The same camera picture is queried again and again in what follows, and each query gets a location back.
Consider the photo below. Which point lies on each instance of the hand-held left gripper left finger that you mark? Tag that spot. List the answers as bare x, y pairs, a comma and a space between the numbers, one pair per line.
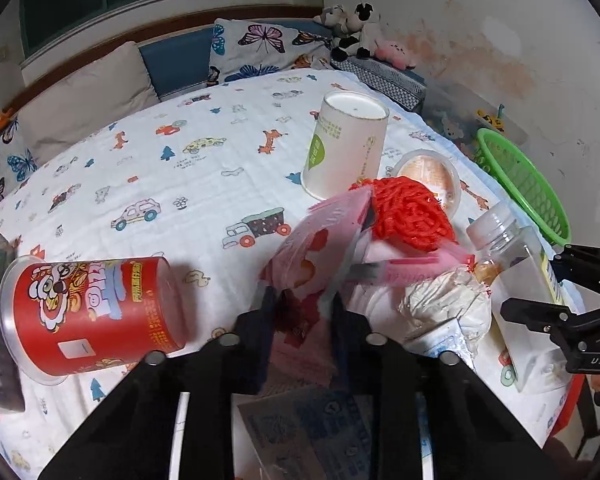
252, 340

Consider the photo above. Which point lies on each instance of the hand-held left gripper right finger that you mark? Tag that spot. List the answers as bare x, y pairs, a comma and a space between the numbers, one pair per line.
350, 340

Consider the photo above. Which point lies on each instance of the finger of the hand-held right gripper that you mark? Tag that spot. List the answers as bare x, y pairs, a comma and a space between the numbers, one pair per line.
535, 315
590, 260

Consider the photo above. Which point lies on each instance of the green plastic basket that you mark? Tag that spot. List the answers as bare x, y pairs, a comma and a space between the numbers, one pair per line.
530, 185

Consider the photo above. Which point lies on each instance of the pink snack bag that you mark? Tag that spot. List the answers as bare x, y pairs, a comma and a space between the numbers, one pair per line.
310, 245

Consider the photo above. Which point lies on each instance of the red snack canister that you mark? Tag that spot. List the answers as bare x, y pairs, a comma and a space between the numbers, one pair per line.
105, 310

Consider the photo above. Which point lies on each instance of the clear plastic jar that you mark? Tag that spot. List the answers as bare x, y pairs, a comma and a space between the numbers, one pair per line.
522, 280

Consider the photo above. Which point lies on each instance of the white crumpled wrapper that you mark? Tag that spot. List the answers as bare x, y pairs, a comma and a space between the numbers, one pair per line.
440, 305

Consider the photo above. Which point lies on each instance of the pink plastic packet strip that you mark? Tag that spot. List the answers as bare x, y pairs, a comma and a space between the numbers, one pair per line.
410, 265

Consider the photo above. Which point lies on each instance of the blue and white packet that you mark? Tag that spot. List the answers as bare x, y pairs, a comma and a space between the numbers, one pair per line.
310, 430

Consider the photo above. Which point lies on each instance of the red mesh net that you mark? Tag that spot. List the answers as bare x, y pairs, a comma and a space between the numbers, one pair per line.
410, 215

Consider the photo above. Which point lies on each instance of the yellow toy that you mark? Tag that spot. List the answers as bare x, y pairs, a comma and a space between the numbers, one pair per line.
491, 120

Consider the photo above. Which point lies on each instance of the round clear lid container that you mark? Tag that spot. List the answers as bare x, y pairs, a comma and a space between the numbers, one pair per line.
430, 170

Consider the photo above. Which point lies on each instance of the white paper cup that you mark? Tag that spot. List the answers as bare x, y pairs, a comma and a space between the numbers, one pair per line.
345, 150

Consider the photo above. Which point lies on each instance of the clear printed plastic bag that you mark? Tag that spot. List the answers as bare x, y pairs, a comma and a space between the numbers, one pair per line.
450, 127

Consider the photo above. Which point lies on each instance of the pink plush toy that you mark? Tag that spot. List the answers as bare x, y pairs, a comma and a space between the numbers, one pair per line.
395, 52

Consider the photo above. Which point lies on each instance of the blue headboard cushion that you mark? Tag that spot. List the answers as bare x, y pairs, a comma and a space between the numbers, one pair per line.
180, 60

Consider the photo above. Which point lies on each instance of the butterfly print pillow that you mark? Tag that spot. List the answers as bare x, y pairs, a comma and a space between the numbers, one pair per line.
5, 165
265, 45

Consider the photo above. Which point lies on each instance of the beige pillow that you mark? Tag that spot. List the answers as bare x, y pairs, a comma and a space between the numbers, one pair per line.
85, 95

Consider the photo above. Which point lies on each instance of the black and white cow plush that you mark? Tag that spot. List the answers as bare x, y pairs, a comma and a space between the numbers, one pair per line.
355, 30

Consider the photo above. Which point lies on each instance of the grey plush toy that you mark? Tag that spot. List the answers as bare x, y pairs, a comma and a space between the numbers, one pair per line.
330, 15

